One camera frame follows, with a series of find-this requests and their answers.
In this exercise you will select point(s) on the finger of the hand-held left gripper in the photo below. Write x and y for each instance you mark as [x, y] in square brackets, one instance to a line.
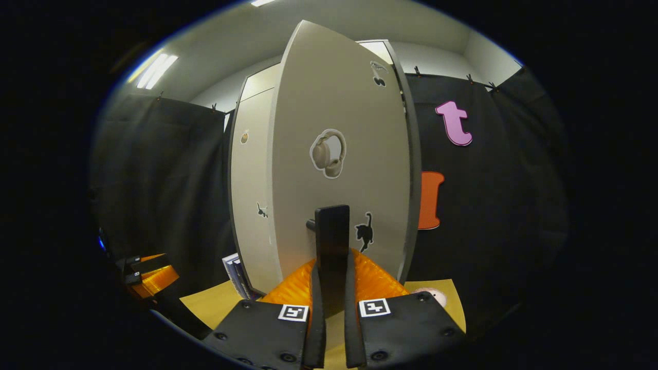
[154, 277]

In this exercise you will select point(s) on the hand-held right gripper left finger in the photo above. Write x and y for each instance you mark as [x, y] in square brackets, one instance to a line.
[267, 329]

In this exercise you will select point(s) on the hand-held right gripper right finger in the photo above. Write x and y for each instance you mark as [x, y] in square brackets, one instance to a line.
[401, 324]

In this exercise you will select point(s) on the cabinet door with camera sticker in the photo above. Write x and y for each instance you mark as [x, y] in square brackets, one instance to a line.
[252, 174]

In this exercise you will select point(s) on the beige double-door shoe cabinet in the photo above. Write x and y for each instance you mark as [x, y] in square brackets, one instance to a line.
[415, 180]

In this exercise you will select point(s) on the cabinet door with headphone sticker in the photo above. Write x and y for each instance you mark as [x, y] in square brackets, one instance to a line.
[360, 113]

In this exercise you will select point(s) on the pink plush toy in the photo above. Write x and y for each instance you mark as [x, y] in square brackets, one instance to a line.
[434, 295]

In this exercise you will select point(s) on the stack of white blue books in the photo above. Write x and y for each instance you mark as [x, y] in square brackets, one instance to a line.
[235, 272]

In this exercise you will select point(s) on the black backdrop cloth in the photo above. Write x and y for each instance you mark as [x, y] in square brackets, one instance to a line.
[493, 205]

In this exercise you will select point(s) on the small ceiling light panel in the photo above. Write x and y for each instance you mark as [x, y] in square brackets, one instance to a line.
[157, 71]

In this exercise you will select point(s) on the large ceiling light panel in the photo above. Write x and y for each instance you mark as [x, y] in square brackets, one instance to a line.
[262, 2]

